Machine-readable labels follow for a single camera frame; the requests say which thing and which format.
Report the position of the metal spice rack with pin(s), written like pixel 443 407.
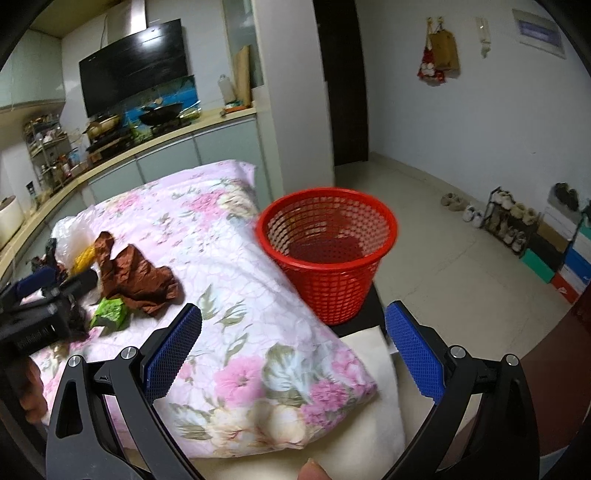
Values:
pixel 49 150

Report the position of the black shoe rack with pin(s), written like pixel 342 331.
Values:
pixel 511 222

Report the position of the wall electrical panel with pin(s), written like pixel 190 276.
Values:
pixel 539 32

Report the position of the black wok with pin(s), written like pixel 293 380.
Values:
pixel 154 116

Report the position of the yellow wrapper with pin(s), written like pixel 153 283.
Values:
pixel 83 261

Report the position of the wooden cutting board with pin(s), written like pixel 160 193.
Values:
pixel 241 62

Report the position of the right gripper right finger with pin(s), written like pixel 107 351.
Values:
pixel 504 440

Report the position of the pink floral tablecloth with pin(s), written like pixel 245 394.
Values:
pixel 265 374

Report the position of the golden cooking pot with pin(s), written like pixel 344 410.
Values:
pixel 97 128

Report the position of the person's right hand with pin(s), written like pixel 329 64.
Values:
pixel 311 470

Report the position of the black range hood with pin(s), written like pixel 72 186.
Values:
pixel 131 65

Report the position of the white plastic jug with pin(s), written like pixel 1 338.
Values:
pixel 227 89

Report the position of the brown paper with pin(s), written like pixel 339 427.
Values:
pixel 130 277

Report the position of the stacked shoe boxes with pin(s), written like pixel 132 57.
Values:
pixel 558 250

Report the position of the white wall intercom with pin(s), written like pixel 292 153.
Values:
pixel 484 36

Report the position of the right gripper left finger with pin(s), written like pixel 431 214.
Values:
pixel 82 442

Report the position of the red plastic mesh basket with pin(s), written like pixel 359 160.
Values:
pixel 329 242

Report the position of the green wrapper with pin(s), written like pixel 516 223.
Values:
pixel 110 313

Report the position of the white rice cooker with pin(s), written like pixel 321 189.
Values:
pixel 11 218

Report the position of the clear plastic bag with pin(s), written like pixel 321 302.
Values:
pixel 73 234

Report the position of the black trash piece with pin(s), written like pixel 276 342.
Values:
pixel 48 259

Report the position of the person's left hand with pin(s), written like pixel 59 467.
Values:
pixel 32 400

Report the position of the white slippers pair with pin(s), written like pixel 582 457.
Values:
pixel 473 216

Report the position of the brown hanging bag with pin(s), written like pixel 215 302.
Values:
pixel 444 48

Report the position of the red hanging ornament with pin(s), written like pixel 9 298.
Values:
pixel 428 72

